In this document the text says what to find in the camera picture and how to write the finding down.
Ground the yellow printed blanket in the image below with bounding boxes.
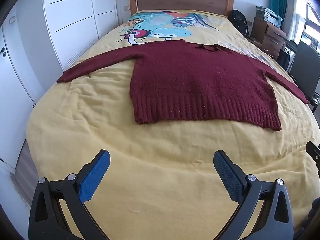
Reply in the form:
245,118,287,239
25,10,320,240

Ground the wooden headboard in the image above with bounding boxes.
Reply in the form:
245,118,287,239
129,0,234,18

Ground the black backpack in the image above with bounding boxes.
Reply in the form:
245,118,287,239
229,9,250,37

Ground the black chair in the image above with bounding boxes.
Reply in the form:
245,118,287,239
289,41,320,105

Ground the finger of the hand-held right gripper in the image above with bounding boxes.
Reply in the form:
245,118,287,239
305,141,320,175

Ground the black bag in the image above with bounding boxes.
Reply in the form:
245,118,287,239
277,49,290,68

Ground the white wardrobe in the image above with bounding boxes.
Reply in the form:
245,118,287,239
0,0,130,167

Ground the maroon knitted sweater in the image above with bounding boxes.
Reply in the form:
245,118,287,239
57,40,310,132

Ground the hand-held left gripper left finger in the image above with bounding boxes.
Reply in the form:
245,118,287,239
28,149,111,240

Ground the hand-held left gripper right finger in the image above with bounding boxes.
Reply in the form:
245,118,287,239
213,150,294,240

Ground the grey printer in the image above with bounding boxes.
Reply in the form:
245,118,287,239
255,6,283,28

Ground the wooden drawer cabinet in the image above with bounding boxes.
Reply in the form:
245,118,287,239
251,17,288,60

